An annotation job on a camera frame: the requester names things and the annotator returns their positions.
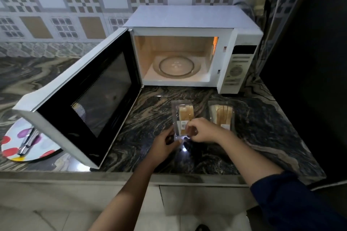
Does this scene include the person's left hand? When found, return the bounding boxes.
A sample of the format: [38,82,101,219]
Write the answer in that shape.
[147,125,185,169]

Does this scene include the person's right hand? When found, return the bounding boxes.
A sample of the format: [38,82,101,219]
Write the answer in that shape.
[185,117,231,145]

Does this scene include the clear plastic container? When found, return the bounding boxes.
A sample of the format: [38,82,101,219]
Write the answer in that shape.
[171,100,196,142]
[207,100,236,132]

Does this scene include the white microwave door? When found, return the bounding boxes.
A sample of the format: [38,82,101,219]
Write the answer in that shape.
[12,27,143,170]

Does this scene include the white microwave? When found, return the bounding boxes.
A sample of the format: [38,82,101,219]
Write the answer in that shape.
[12,5,264,170]

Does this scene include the colourful dotted plate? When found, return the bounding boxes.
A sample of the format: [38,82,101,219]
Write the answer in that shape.
[1,117,63,163]

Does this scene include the person's left forearm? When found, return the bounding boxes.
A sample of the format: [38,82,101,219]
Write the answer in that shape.
[88,157,163,231]

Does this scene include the beige kitchen base cabinets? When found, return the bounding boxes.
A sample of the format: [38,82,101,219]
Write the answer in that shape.
[0,179,258,217]

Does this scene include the dark blue sleeve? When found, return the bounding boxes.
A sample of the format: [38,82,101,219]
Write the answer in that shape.
[249,171,347,231]

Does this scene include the metal tongs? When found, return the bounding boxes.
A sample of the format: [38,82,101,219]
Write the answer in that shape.
[17,127,40,156]

